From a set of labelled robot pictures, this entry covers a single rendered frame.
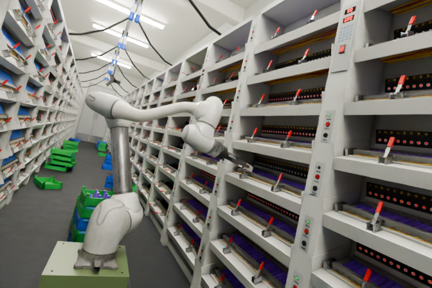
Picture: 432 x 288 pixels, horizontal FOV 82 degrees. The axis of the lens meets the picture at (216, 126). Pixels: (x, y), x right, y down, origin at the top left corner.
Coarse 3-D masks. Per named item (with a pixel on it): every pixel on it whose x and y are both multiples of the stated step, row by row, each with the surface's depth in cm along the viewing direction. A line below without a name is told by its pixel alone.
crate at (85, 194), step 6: (84, 186) 178; (84, 192) 179; (90, 192) 182; (102, 192) 186; (108, 192) 189; (84, 198) 165; (90, 198) 164; (96, 198) 166; (84, 204) 162; (90, 204) 164; (96, 204) 166
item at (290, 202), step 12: (228, 168) 149; (264, 168) 145; (228, 180) 145; (240, 180) 133; (252, 180) 131; (300, 180) 120; (252, 192) 124; (264, 192) 115; (276, 192) 110; (288, 204) 101; (300, 204) 95
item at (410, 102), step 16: (400, 80) 78; (416, 80) 86; (352, 96) 91; (368, 96) 89; (384, 96) 84; (400, 96) 76; (416, 96) 75; (352, 112) 87; (368, 112) 82; (384, 112) 77; (400, 112) 73; (416, 112) 70
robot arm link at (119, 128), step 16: (112, 128) 141; (128, 128) 149; (112, 144) 140; (128, 144) 143; (112, 160) 139; (128, 160) 141; (112, 176) 139; (128, 176) 139; (128, 192) 136; (128, 208) 131
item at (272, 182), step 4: (240, 168) 149; (240, 172) 147; (248, 172) 140; (252, 172) 139; (252, 176) 136; (256, 176) 133; (260, 176) 130; (260, 180) 127; (264, 180) 127; (268, 180) 124; (272, 180) 122; (272, 184) 121; (280, 184) 116; (284, 184) 114; (288, 184) 114; (284, 188) 114; (288, 188) 112; (292, 188) 109; (296, 188) 108; (292, 192) 107; (296, 192) 107; (300, 192) 105
